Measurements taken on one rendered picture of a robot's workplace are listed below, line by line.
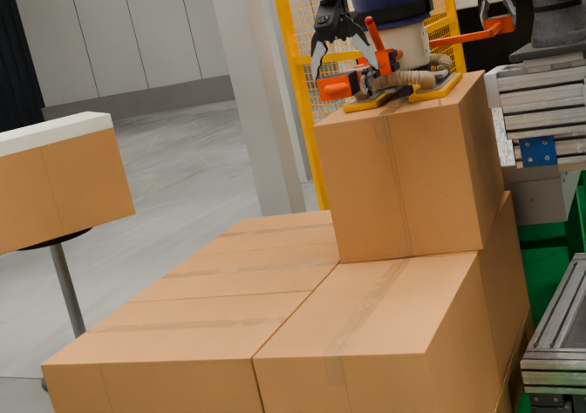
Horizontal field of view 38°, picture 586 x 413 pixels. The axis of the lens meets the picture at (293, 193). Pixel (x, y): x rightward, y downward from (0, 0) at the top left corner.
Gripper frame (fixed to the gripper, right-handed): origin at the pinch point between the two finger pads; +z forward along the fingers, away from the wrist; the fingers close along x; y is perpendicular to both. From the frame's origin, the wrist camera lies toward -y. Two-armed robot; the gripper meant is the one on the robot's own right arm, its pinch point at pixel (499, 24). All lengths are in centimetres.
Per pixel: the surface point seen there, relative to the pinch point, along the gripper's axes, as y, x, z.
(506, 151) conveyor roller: -57, -11, 52
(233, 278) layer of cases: 62, -78, 55
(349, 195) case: 59, -40, 35
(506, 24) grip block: 3.8, 2.3, 0.2
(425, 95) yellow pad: 46, -17, 13
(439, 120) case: 59, -12, 18
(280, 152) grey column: -82, -113, 44
